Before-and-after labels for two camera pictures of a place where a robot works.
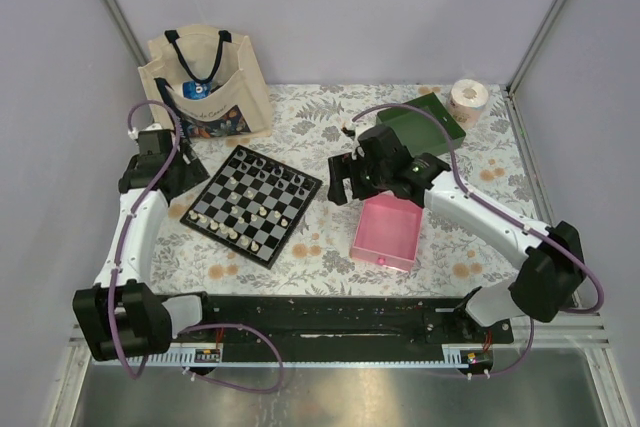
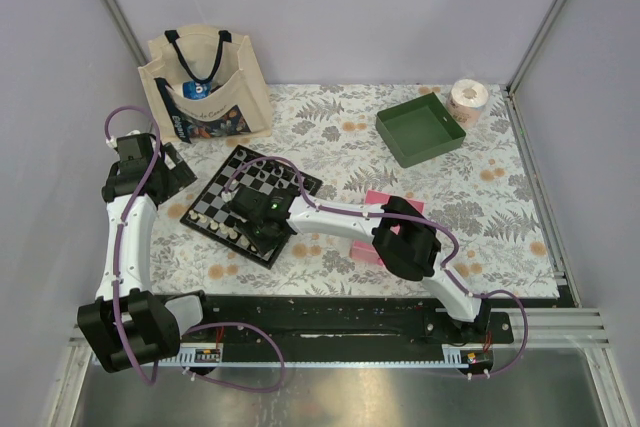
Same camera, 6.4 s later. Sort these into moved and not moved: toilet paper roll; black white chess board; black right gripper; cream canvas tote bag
Moved: black right gripper
Not moved: toilet paper roll; cream canvas tote bag; black white chess board
